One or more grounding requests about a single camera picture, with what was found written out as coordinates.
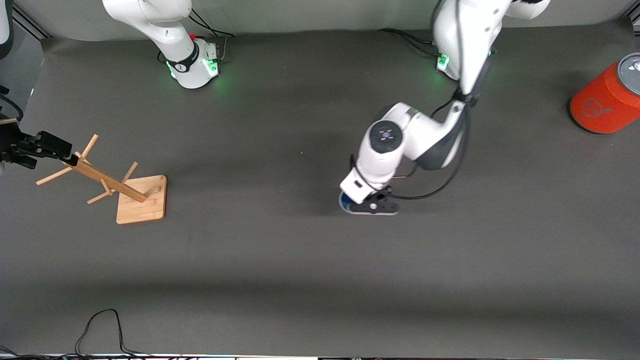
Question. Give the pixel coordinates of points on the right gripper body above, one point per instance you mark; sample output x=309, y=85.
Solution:
x=14, y=145

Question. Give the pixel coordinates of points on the light blue cup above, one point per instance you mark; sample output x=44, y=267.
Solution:
x=344, y=202

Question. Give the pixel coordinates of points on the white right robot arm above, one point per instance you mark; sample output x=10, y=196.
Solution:
x=165, y=30

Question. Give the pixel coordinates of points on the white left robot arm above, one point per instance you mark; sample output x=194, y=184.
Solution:
x=475, y=30

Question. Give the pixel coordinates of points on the wooden cup rack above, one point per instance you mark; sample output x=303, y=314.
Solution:
x=142, y=200

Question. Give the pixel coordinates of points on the dark grey table mat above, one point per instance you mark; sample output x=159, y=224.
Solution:
x=320, y=250

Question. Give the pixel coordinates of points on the orange cylindrical can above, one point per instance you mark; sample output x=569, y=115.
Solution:
x=605, y=90

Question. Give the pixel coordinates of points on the aluminium frame rail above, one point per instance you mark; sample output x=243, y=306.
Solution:
x=35, y=25
x=635, y=20

